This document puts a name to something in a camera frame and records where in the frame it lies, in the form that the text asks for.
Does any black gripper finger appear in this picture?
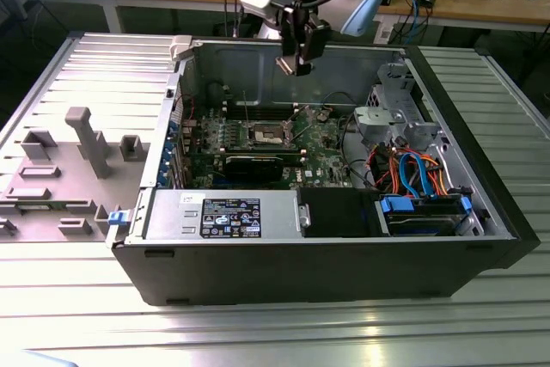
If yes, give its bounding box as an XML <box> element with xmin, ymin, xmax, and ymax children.
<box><xmin>280</xmin><ymin>4</ymin><xmax>303</xmax><ymax>62</ymax></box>
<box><xmin>296</xmin><ymin>25</ymin><xmax>314</xmax><ymax>78</ymax></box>

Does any silver CPU plate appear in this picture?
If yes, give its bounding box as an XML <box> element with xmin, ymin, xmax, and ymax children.
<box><xmin>276</xmin><ymin>55</ymin><xmax>299</xmax><ymax>77</ymax></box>

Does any metal CPU locking lever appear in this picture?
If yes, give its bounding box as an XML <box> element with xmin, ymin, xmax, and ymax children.
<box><xmin>242</xmin><ymin>89</ymin><xmax>254</xmax><ymax>128</ymax></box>
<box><xmin>295</xmin><ymin>123</ymin><xmax>318</xmax><ymax>146</ymax></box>

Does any CPU socket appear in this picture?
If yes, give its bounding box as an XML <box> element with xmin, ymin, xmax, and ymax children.
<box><xmin>245</xmin><ymin>119</ymin><xmax>297</xmax><ymax>148</ymax></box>

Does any black RAM slot bank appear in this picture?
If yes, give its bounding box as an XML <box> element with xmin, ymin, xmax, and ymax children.
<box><xmin>223</xmin><ymin>100</ymin><xmax>300</xmax><ymax>122</ymax></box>
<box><xmin>223</xmin><ymin>145</ymin><xmax>309</xmax><ymax>166</ymax></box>

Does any silver metal drive cage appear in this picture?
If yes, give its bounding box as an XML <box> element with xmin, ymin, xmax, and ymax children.
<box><xmin>352</xmin><ymin>61</ymin><xmax>448</xmax><ymax>149</ymax></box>

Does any green motherboard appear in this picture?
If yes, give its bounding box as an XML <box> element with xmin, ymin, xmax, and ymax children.
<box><xmin>180</xmin><ymin>104</ymin><xmax>358</xmax><ymax>190</ymax></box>

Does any beige plastic case latch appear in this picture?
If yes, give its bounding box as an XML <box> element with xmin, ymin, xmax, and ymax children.
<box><xmin>168</xmin><ymin>34</ymin><xmax>193</xmax><ymax>63</ymax></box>

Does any black graphics card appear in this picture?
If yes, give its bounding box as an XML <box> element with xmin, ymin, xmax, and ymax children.
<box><xmin>188</xmin><ymin>150</ymin><xmax>302</xmax><ymax>183</ymax></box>

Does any hard disk in blue carrier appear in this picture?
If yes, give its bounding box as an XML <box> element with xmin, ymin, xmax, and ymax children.
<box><xmin>377</xmin><ymin>194</ymin><xmax>474</xmax><ymax>237</ymax></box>

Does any silver power supply unit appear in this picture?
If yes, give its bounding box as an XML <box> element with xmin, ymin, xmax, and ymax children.
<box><xmin>144</xmin><ymin>188</ymin><xmax>302</xmax><ymax>242</ymax></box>

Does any black open PC case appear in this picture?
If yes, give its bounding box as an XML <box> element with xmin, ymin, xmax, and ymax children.
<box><xmin>105</xmin><ymin>34</ymin><xmax>541</xmax><ymax>308</ymax></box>

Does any grey plastic parts rack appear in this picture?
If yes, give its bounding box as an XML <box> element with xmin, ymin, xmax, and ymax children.
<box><xmin>0</xmin><ymin>107</ymin><xmax>150</xmax><ymax>243</ymax></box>

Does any dark grey wrist camera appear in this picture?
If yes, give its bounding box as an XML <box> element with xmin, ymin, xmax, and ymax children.
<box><xmin>307</xmin><ymin>14</ymin><xmax>333</xmax><ymax>62</ymax></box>

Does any blue network cable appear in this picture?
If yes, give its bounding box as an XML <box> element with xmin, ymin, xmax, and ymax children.
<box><xmin>403</xmin><ymin>0</ymin><xmax>431</xmax><ymax>41</ymax></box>

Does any blue flat data wire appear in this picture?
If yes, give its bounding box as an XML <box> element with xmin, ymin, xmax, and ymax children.
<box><xmin>412</xmin><ymin>154</ymin><xmax>435</xmax><ymax>200</ymax></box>
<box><xmin>398</xmin><ymin>154</ymin><xmax>420</xmax><ymax>195</ymax></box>

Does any orange power wire bundle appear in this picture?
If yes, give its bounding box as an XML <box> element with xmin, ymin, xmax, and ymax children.
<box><xmin>373</xmin><ymin>145</ymin><xmax>452</xmax><ymax>196</ymax></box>

